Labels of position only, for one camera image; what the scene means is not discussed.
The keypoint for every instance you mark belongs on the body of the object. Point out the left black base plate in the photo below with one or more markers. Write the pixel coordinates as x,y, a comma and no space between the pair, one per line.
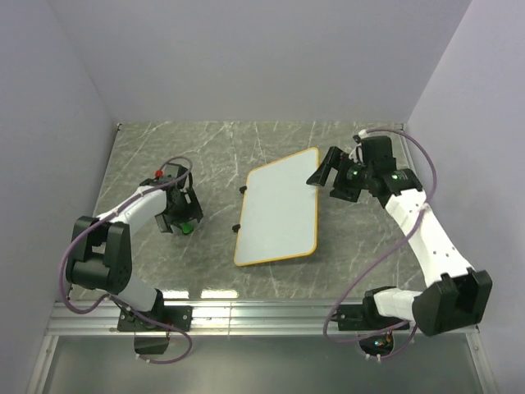
177,316

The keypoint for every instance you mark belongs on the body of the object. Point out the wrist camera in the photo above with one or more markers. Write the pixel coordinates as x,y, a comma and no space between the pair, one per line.
163,174
363,149

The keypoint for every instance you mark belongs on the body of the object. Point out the green whiteboard eraser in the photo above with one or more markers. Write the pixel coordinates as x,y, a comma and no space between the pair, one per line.
186,228

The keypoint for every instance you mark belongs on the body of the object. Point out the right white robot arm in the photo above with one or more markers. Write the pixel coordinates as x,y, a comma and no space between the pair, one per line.
456,294

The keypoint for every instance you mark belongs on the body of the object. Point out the yellow framed whiteboard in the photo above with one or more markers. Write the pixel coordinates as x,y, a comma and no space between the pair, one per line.
279,213

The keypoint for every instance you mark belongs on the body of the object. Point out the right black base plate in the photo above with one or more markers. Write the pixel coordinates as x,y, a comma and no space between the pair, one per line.
353,317

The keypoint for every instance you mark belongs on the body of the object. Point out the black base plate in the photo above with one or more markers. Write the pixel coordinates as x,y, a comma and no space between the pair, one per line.
177,316
353,317

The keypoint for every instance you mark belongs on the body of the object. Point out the aluminium mounting rail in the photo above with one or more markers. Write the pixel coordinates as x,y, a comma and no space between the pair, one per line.
209,318

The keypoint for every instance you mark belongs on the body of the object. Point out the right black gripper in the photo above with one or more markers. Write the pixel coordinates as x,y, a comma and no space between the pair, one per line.
331,160

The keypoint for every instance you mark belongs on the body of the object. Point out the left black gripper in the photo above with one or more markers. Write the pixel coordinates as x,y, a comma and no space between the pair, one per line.
191,209

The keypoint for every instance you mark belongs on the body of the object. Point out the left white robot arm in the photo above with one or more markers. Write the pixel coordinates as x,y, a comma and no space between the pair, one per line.
99,256

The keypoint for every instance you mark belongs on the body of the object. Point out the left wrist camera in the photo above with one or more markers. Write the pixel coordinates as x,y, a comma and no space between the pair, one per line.
163,174

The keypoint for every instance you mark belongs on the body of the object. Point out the whiteboard wire stand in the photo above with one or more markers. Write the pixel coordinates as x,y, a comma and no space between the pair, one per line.
240,207

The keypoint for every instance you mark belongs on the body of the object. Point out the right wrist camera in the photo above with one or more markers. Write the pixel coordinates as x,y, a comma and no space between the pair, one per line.
363,149

